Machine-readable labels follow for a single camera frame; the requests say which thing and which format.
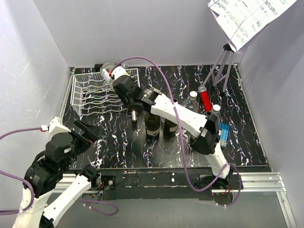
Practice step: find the clear bottle black cap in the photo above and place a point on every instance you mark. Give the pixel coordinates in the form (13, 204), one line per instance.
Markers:
(172, 94)

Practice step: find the white wire wine rack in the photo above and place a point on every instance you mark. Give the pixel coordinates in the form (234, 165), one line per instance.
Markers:
(92, 95)

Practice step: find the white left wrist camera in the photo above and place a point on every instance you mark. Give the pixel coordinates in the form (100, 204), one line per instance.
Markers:
(55, 126)

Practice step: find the clear bottle white cap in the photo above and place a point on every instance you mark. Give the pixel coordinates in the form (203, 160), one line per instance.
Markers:
(191, 103)

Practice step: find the dark green wine bottle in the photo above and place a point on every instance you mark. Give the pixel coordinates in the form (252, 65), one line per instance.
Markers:
(152, 126)

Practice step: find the purple tripod stand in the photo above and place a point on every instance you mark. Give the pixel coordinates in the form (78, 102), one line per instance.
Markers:
(226, 56)

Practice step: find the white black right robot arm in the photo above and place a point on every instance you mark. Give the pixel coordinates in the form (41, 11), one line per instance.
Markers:
(203, 128)

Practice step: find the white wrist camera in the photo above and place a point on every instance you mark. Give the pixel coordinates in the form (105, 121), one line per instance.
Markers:
(55, 126)
(118, 72)

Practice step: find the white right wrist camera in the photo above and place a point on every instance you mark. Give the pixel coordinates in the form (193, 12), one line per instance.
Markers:
(118, 72)

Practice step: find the small bottle white cap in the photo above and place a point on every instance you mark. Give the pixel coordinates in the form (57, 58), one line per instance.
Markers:
(215, 109)

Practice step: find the dark wine bottle neck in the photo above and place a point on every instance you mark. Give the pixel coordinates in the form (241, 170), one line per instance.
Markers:
(169, 129)

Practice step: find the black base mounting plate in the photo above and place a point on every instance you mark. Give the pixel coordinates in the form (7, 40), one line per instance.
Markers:
(158, 183)

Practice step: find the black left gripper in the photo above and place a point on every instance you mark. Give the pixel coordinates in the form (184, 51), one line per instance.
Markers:
(91, 133)

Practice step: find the red glitter tube bottle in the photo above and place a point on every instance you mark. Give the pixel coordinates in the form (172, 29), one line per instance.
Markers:
(205, 98)

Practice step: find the blue white toy bricks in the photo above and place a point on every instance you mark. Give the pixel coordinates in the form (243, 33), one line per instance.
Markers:
(224, 131)

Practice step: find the white printed paper sheets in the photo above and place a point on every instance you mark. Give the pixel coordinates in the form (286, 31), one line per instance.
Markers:
(241, 20)

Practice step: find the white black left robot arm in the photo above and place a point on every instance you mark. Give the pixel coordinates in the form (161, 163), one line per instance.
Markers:
(48, 169)

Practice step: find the clear round glass bottle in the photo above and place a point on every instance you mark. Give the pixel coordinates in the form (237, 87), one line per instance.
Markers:
(105, 73)

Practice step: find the aluminium frame rail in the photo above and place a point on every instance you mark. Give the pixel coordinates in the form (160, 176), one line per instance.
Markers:
(259, 202)

